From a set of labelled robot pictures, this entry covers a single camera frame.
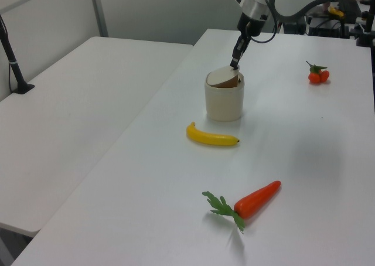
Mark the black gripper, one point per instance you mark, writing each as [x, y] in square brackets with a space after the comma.
[252, 27]

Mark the cream swing bin lid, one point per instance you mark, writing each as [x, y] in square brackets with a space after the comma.
[221, 74]

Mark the cream garbage bin body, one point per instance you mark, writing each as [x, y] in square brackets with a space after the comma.
[224, 105]

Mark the black background equipment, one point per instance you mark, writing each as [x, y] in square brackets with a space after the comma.
[322, 25]

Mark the yellow plastic banana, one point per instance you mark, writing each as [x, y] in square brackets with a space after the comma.
[205, 137]

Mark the yellow background object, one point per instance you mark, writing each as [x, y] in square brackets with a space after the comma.
[336, 11]

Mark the black tripod stand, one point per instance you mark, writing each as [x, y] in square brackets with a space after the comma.
[366, 31]

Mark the orange plastic carrot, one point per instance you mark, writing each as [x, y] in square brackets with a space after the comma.
[255, 200]

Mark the white side table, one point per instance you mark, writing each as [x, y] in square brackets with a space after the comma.
[73, 116]

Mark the black pole stand with base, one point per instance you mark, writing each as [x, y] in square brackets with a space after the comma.
[14, 66]

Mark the grey aluminium frame post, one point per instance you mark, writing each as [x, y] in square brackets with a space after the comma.
[99, 11]

